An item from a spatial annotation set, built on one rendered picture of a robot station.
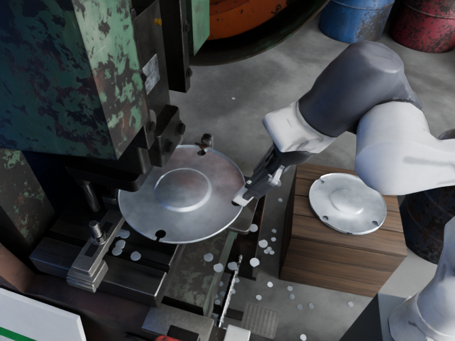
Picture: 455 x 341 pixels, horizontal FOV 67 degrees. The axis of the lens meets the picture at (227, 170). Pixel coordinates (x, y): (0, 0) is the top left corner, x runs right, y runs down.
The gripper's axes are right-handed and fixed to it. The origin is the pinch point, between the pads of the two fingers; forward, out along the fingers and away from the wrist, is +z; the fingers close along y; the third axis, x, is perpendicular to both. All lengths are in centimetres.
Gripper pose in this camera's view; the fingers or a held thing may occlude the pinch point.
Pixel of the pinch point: (246, 193)
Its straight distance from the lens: 73.8
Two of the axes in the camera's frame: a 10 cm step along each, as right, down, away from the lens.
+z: -4.3, 5.4, 7.2
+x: -8.7, -4.7, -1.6
